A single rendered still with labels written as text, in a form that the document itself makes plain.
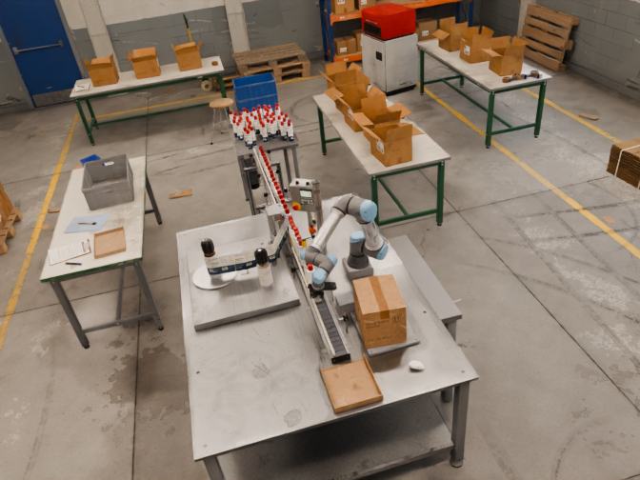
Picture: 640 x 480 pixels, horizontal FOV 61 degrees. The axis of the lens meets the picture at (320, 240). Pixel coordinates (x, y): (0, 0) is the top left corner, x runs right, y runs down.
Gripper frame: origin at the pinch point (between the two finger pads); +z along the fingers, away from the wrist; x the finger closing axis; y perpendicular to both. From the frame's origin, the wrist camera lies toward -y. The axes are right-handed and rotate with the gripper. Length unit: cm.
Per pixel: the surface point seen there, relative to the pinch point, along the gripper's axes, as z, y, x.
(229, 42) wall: 439, -33, -674
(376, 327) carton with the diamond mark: -22.3, -21.9, 33.2
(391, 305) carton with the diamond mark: -31, -32, 26
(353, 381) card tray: -16, -2, 57
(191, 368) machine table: 5, 82, 22
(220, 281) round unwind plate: 33, 58, -38
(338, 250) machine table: 43, -28, -44
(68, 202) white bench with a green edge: 133, 182, -193
